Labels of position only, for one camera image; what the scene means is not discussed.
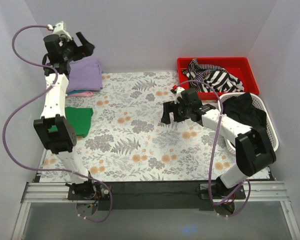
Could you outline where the lilac purple t shirt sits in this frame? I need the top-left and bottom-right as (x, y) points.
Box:
(66, 57), (103, 93)

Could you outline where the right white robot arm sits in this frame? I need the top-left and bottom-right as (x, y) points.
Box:
(161, 85), (277, 199)

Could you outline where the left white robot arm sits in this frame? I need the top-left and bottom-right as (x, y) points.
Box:
(33, 30), (97, 200)

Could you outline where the teal folded t shirt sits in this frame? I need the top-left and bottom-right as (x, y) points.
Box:
(66, 90), (87, 96)

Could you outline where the black white striped shirt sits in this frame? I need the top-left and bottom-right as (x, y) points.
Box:
(181, 58), (245, 93)

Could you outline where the pink folded t shirt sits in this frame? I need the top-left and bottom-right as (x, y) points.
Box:
(66, 91), (94, 98)

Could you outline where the black garment in basket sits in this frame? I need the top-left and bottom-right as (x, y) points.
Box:
(222, 92), (267, 129)

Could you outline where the floral patterned table cloth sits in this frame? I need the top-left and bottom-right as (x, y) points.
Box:
(38, 71), (271, 183)

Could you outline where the red plastic bin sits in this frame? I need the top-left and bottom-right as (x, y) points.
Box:
(177, 57), (259, 100)

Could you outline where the green folded t shirt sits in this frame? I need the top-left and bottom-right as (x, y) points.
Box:
(47, 107), (94, 138)

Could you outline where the white perforated laundry basket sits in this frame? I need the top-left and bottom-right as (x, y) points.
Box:
(220, 92), (279, 152)

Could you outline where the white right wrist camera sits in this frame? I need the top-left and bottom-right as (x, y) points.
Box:
(170, 85), (185, 103)

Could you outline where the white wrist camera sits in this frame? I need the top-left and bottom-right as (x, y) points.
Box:
(170, 85), (185, 103)
(47, 21), (73, 41)

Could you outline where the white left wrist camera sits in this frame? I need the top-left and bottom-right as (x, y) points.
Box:
(47, 21), (73, 41)

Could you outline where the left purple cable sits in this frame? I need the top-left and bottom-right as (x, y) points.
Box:
(2, 24), (114, 223)

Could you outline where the purple cable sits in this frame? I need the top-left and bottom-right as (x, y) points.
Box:
(2, 24), (114, 223)
(172, 79), (251, 219)

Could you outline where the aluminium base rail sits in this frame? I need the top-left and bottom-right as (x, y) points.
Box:
(12, 181), (300, 240)

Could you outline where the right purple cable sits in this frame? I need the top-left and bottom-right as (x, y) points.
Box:
(172, 79), (251, 219)

